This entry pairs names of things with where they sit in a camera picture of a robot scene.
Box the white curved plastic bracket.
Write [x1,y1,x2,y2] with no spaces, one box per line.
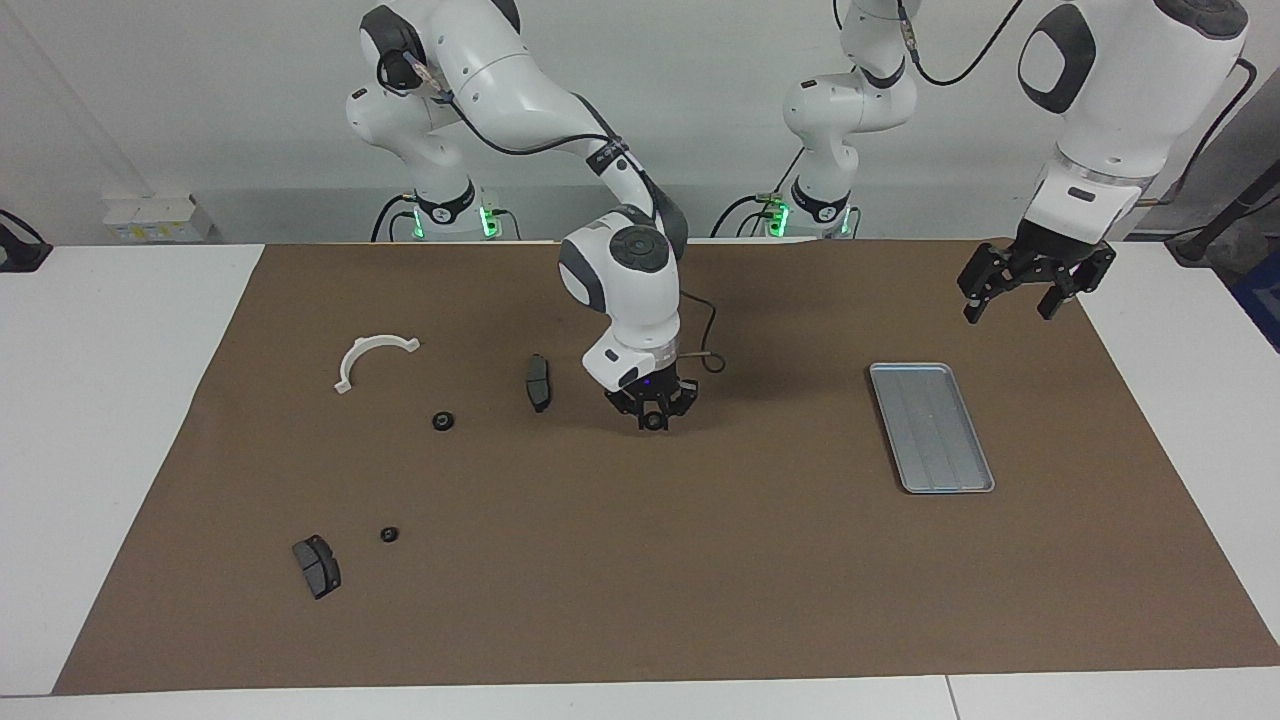
[333,335,422,395]

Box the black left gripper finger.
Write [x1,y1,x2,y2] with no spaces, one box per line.
[1040,245,1117,321]
[958,245,1013,324]

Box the black base power cable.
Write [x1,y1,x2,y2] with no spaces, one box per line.
[712,195,776,239]
[372,195,413,243]

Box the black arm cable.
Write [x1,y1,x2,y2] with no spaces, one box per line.
[890,0,1259,206]
[375,45,723,376]

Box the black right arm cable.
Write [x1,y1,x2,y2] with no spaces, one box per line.
[375,45,723,376]

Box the black clamp mount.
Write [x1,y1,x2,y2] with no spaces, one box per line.
[0,208,53,273]

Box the silver metal tray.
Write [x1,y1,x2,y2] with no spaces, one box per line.
[868,362,997,495]

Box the white cardboard box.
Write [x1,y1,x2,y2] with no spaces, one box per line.
[100,195,216,244]

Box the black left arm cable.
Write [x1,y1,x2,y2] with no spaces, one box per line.
[890,0,1259,206]

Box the black stand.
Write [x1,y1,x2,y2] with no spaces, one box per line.
[1165,155,1280,266]

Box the brown table mat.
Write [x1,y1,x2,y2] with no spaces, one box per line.
[52,240,1280,696]

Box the short grey brake pad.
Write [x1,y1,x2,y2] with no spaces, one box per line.
[291,534,343,601]

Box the blue crate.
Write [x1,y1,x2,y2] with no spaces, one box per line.
[1230,250,1280,351]

